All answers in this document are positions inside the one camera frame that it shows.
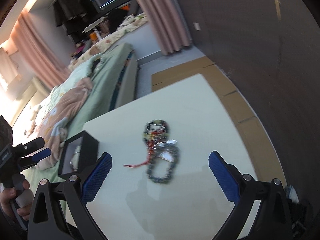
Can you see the person's left hand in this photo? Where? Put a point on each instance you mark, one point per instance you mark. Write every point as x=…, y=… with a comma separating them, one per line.
x=11, y=201

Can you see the bed with green sheet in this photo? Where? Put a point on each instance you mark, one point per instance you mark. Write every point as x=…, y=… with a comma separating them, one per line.
x=105, y=80

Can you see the brown blanket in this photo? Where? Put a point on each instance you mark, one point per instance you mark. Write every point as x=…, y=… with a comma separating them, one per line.
x=67, y=105

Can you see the hanging black clothes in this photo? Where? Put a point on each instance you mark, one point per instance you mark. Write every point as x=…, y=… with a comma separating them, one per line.
x=68, y=7

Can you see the floral quilt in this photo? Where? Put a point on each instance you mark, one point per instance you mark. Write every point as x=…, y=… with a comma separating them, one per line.
x=107, y=40

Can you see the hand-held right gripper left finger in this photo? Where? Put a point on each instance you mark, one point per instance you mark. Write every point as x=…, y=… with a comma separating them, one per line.
x=98, y=176

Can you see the pink curtain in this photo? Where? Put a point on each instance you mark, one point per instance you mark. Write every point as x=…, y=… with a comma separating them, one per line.
x=162, y=17
x=40, y=52

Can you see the grey white cloth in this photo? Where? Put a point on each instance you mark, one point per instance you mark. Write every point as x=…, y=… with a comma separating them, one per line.
x=292, y=192

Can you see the flat brown cardboard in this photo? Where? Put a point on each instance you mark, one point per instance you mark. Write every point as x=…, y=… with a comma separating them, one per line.
x=240, y=100

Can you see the white wall switch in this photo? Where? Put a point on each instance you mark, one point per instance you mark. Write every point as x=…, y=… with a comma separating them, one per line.
x=197, y=26

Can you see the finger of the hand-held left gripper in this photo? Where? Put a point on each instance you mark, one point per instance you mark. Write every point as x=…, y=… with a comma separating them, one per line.
x=35, y=142
x=42, y=154

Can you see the white rack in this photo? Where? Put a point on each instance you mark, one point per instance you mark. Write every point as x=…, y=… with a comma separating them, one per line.
x=96, y=27

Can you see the black jewelry box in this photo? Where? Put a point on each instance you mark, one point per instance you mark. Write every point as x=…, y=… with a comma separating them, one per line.
x=78, y=155

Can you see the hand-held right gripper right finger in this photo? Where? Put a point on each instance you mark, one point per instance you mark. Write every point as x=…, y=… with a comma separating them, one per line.
x=225, y=180

